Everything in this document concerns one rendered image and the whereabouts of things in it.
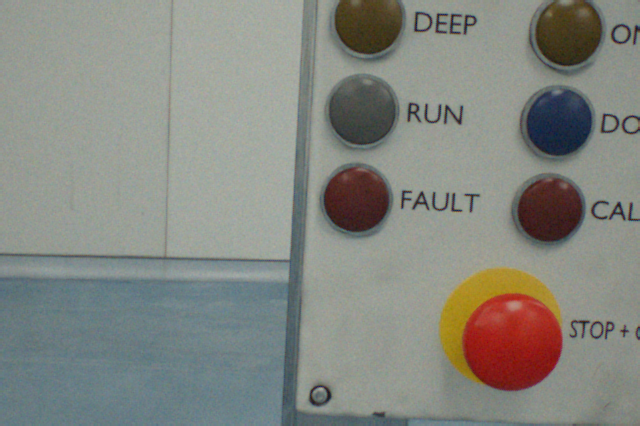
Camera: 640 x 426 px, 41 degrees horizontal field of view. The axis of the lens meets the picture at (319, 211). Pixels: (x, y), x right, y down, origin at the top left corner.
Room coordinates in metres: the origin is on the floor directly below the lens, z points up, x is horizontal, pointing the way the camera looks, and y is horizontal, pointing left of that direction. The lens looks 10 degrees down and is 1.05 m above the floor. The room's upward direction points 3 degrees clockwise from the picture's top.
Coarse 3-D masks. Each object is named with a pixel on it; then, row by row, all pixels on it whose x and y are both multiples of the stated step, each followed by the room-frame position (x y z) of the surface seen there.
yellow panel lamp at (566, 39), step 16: (560, 0) 0.34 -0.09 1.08; (576, 0) 0.34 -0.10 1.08; (544, 16) 0.34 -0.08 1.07; (560, 16) 0.34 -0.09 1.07; (576, 16) 0.34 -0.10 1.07; (592, 16) 0.34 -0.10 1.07; (544, 32) 0.34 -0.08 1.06; (560, 32) 0.34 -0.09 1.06; (576, 32) 0.34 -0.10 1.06; (592, 32) 0.34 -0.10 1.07; (544, 48) 0.34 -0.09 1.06; (560, 48) 0.34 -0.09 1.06; (576, 48) 0.34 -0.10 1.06; (592, 48) 0.34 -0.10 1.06; (560, 64) 0.34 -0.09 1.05
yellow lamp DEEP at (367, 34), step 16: (352, 0) 0.34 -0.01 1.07; (368, 0) 0.34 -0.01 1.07; (384, 0) 0.34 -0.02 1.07; (336, 16) 0.34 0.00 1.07; (352, 16) 0.34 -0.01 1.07; (368, 16) 0.34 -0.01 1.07; (384, 16) 0.34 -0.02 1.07; (400, 16) 0.34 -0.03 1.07; (352, 32) 0.34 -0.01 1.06; (368, 32) 0.34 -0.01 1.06; (384, 32) 0.34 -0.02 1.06; (352, 48) 0.34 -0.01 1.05; (368, 48) 0.34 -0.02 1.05; (384, 48) 0.34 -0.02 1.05
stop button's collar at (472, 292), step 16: (480, 272) 0.35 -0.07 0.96; (496, 272) 0.34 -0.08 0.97; (512, 272) 0.35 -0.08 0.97; (464, 288) 0.34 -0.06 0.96; (480, 288) 0.34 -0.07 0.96; (496, 288) 0.34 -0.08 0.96; (512, 288) 0.35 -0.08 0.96; (528, 288) 0.35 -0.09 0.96; (544, 288) 0.35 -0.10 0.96; (448, 304) 0.34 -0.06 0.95; (464, 304) 0.34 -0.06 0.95; (480, 304) 0.34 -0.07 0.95; (544, 304) 0.35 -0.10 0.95; (448, 320) 0.34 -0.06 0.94; (464, 320) 0.34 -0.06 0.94; (560, 320) 0.35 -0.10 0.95; (576, 320) 0.35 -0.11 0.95; (448, 336) 0.34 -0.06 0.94; (592, 336) 0.35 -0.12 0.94; (448, 352) 0.34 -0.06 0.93; (464, 368) 0.34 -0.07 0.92
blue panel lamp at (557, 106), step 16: (544, 96) 0.34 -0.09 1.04; (560, 96) 0.34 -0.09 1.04; (576, 96) 0.34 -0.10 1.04; (528, 112) 0.34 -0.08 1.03; (544, 112) 0.34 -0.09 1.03; (560, 112) 0.34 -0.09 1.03; (576, 112) 0.34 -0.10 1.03; (528, 128) 0.34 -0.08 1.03; (544, 128) 0.34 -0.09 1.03; (560, 128) 0.34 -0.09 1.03; (576, 128) 0.34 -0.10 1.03; (544, 144) 0.34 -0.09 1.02; (560, 144) 0.34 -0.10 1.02; (576, 144) 0.34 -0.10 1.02
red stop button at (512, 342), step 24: (480, 312) 0.32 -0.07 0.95; (504, 312) 0.32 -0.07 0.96; (528, 312) 0.32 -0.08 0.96; (552, 312) 0.33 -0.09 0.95; (480, 336) 0.32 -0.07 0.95; (504, 336) 0.32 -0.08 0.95; (528, 336) 0.32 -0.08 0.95; (552, 336) 0.32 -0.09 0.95; (480, 360) 0.32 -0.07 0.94; (504, 360) 0.32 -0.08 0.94; (528, 360) 0.32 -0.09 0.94; (552, 360) 0.32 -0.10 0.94; (504, 384) 0.32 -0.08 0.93; (528, 384) 0.32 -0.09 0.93
